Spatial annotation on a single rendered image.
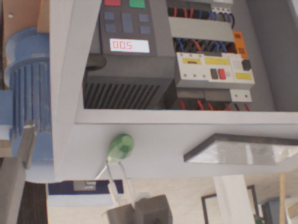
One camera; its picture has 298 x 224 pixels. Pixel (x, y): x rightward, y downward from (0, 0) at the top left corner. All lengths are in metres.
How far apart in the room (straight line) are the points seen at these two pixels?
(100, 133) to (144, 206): 0.10
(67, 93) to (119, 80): 0.17
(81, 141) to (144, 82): 0.12
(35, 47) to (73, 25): 1.09
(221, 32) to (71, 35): 0.47
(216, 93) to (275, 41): 0.20
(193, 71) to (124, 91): 0.12
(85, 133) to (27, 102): 0.83
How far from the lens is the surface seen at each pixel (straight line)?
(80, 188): 3.50
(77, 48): 0.39
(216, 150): 0.62
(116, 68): 0.60
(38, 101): 1.34
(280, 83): 0.87
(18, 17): 1.42
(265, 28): 0.92
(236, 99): 0.75
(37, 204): 3.05
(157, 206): 0.51
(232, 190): 1.24
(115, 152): 0.55
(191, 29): 0.79
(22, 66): 1.43
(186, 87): 0.72
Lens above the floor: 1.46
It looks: 24 degrees down
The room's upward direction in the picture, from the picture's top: 172 degrees clockwise
